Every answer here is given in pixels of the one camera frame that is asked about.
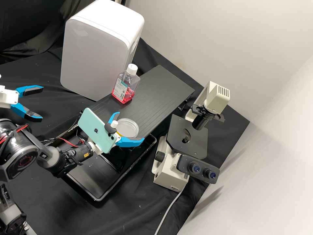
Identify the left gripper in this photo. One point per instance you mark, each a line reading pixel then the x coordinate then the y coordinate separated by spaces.
pixel 8 98

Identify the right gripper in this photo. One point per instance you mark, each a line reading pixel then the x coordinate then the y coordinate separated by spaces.
pixel 95 147

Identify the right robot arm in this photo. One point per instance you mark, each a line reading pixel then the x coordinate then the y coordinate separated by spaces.
pixel 24 151

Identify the petri dish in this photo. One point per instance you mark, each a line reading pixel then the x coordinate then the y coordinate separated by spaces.
pixel 128 127

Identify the red liquid bottle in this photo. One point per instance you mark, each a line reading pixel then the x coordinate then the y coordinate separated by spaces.
pixel 123 89

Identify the black platform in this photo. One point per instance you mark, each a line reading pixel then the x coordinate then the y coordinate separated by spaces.
pixel 156 98

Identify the black tray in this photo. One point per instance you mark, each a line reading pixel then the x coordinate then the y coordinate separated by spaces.
pixel 97 176

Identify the cream microscope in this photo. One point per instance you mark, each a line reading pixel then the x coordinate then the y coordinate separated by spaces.
pixel 171 166

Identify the white box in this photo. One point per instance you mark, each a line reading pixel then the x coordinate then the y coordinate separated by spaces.
pixel 97 49

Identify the right wrist camera phone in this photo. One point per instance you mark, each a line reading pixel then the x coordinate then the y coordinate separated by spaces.
pixel 95 127

